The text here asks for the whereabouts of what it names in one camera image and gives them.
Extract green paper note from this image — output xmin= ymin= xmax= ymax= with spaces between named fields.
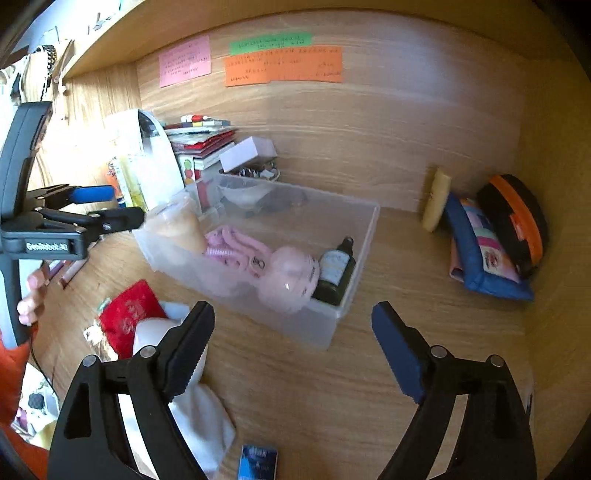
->
xmin=229 ymin=31 xmax=314 ymax=55

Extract bunch of keys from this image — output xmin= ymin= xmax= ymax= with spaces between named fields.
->
xmin=235 ymin=165 xmax=280 ymax=182

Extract stack of books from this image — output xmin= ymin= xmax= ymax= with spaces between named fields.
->
xmin=164 ymin=122 xmax=239 ymax=186

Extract white cloth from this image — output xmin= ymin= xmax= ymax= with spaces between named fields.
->
xmin=117 ymin=302 xmax=236 ymax=479

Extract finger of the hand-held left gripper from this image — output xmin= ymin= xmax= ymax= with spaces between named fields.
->
xmin=28 ymin=184 xmax=115 ymax=207
xmin=34 ymin=206 xmax=147 ymax=243

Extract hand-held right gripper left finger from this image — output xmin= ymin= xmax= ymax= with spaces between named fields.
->
xmin=47 ymin=301 xmax=216 ymax=480

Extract dark green dropper bottle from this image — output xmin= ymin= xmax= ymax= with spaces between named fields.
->
xmin=312 ymin=235 xmax=356 ymax=306

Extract pink paper note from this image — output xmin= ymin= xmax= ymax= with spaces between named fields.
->
xmin=159 ymin=35 xmax=212 ymax=89

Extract white oval mirror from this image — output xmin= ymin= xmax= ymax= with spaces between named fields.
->
xmin=105 ymin=109 xmax=186 ymax=209

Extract gold foil wrapper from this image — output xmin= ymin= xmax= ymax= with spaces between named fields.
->
xmin=82 ymin=322 xmax=117 ymax=361

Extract red cloth pouch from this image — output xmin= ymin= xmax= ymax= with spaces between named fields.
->
xmin=98 ymin=280 xmax=170 ymax=361

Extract black orange zip case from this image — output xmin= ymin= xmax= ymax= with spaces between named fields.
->
xmin=476 ymin=174 xmax=550 ymax=278

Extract colourful marker pens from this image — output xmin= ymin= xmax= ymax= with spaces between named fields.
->
xmin=180 ymin=113 xmax=231 ymax=127

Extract beige plastic bottle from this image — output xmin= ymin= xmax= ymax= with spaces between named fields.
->
xmin=148 ymin=196 xmax=206 ymax=254

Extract person's left hand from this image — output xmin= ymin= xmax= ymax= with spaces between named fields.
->
xmin=17 ymin=264 xmax=52 ymax=326

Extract white cardboard box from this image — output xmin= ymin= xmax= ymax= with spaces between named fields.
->
xmin=220 ymin=137 xmax=278 ymax=173

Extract wooden shelf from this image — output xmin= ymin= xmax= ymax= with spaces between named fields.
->
xmin=60 ymin=0 xmax=222 ymax=80

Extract yellow sponge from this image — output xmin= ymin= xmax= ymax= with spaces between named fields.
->
xmin=420 ymin=167 xmax=452 ymax=233

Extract wooden desktop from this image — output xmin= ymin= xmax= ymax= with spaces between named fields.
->
xmin=28 ymin=83 xmax=571 ymax=480

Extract small blue box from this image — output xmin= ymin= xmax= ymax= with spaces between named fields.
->
xmin=239 ymin=443 xmax=279 ymax=480

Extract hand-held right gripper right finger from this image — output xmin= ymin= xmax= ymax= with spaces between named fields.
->
xmin=372 ymin=301 xmax=539 ymax=480

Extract pink fluffy hair band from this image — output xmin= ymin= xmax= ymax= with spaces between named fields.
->
xmin=204 ymin=224 xmax=274 ymax=283

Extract blue patchwork pencil case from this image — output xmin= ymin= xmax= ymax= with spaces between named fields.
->
xmin=444 ymin=191 xmax=536 ymax=302

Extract orange paper note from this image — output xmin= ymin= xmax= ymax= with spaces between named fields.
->
xmin=225 ymin=45 xmax=344 ymax=88

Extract white bowl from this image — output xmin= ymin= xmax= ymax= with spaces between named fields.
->
xmin=218 ymin=178 xmax=269 ymax=206

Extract clear plastic storage box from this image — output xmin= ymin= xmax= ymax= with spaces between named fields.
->
xmin=133 ymin=172 xmax=381 ymax=350

